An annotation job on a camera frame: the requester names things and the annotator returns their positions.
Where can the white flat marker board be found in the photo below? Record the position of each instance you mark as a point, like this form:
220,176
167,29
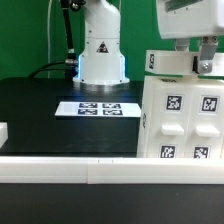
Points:
98,109

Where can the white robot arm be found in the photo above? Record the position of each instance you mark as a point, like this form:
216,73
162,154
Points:
101,64

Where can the white cabinet body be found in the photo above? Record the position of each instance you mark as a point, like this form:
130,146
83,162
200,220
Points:
147,104

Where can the small white box part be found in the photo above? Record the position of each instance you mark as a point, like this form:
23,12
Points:
162,62

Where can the white cabinet door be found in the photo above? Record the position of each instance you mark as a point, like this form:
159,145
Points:
206,122
168,125

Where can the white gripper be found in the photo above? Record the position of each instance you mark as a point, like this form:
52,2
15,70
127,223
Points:
192,18

